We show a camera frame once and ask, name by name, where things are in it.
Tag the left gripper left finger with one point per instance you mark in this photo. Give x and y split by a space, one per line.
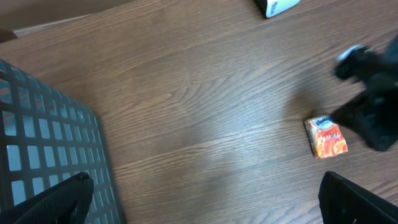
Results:
67 202

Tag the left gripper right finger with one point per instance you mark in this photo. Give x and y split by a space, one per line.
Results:
344 202

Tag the white barcode scanner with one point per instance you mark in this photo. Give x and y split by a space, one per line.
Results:
271 8

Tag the orange packet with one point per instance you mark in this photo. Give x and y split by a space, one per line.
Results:
325 137

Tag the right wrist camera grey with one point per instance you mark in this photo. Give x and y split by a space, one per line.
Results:
354 62

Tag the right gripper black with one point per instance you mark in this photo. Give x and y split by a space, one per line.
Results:
373 113

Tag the grey plastic mesh basket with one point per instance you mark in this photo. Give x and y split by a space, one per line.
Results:
47 137

